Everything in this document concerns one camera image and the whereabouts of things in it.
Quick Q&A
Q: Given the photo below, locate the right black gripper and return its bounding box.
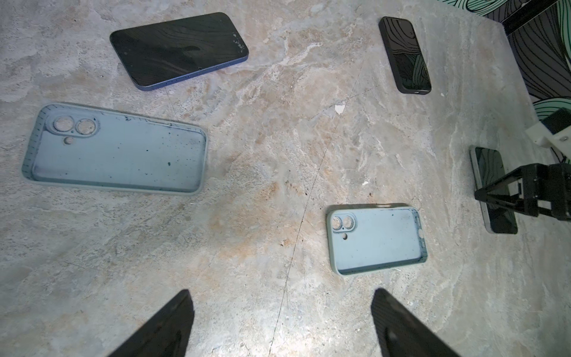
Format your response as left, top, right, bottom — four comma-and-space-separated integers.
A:
474, 163, 570, 221

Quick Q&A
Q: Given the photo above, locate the black smartphone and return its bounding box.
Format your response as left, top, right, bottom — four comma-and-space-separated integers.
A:
469, 146, 518, 234
109, 12, 249, 91

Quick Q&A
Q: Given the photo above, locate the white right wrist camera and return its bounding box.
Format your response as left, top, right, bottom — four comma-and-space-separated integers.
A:
526, 108, 570, 159

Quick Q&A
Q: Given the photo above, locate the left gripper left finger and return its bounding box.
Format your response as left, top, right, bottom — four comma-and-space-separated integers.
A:
110, 289, 195, 357

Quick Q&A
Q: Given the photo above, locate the black phone case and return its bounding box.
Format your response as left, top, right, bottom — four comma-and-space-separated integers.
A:
379, 16, 432, 95

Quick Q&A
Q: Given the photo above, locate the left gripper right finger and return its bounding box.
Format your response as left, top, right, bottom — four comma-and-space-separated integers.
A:
371, 289, 459, 357

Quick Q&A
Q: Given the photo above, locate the light blue phone case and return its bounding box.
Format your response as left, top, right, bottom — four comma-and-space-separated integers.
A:
22, 103, 208, 195
326, 203, 428, 277

